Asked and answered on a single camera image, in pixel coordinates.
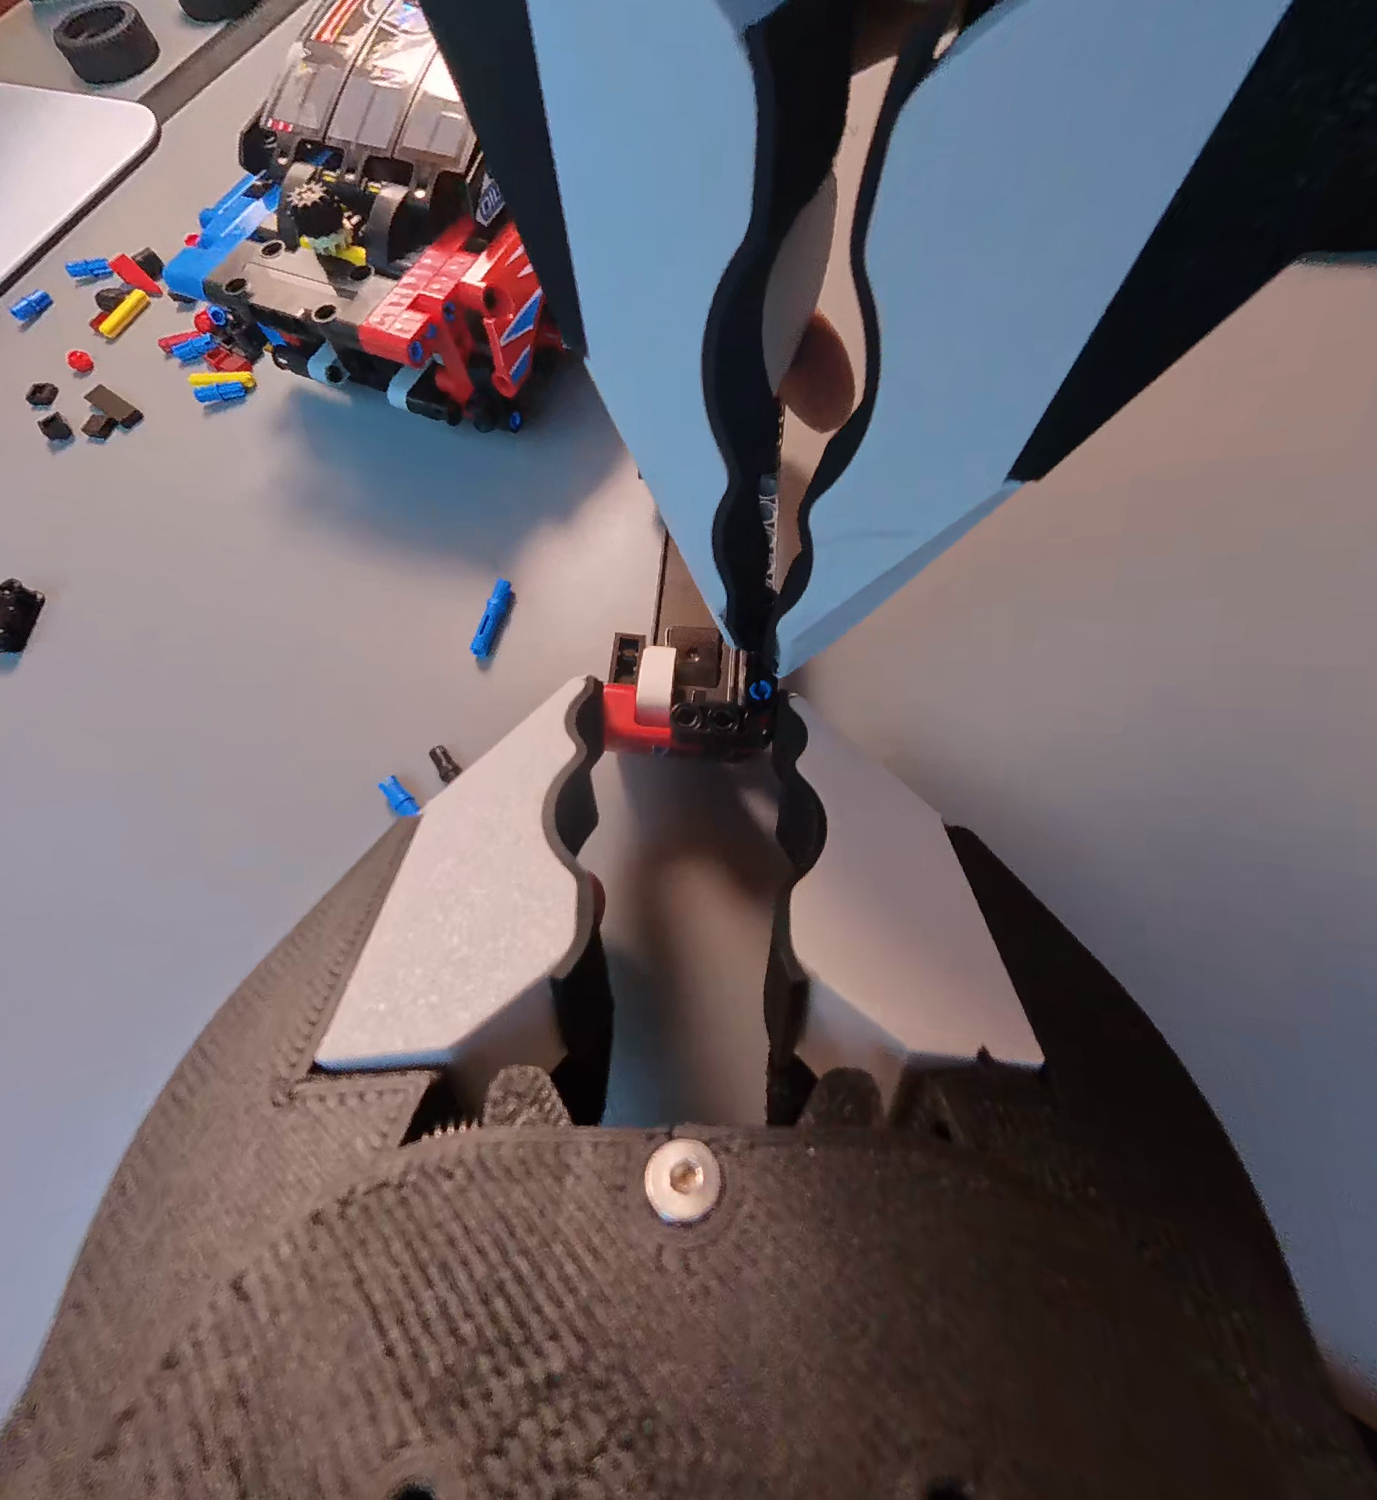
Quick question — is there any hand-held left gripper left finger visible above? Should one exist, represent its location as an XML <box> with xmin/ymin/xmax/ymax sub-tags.
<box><xmin>313</xmin><ymin>676</ymin><xmax>613</xmax><ymax>1125</ymax></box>

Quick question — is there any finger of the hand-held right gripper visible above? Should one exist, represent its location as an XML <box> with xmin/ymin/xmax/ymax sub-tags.
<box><xmin>528</xmin><ymin>0</ymin><xmax>785</xmax><ymax>671</ymax></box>
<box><xmin>770</xmin><ymin>0</ymin><xmax>1293</xmax><ymax>676</ymax></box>

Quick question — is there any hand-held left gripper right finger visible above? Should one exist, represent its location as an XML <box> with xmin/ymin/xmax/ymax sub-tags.
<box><xmin>763</xmin><ymin>689</ymin><xmax>1048</xmax><ymax>1125</ymax></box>

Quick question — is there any black lego chassis frame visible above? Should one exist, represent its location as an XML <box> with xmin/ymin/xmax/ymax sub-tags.
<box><xmin>602</xmin><ymin>528</ymin><xmax>786</xmax><ymax>763</ymax></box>

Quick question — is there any red blue lego car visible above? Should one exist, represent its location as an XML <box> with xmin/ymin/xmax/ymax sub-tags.
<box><xmin>161</xmin><ymin>0</ymin><xmax>567</xmax><ymax>434</ymax></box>

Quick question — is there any pile of small lego pieces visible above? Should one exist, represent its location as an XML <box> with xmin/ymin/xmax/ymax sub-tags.
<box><xmin>8</xmin><ymin>246</ymin><xmax>261</xmax><ymax>445</ymax></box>

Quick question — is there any person's right hand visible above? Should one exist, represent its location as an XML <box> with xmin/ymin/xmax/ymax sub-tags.
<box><xmin>777</xmin><ymin>308</ymin><xmax>862</xmax><ymax>438</ymax></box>

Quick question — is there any white book stand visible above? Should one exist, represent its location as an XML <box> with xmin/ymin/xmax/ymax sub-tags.
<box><xmin>0</xmin><ymin>76</ymin><xmax>162</xmax><ymax>353</ymax></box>

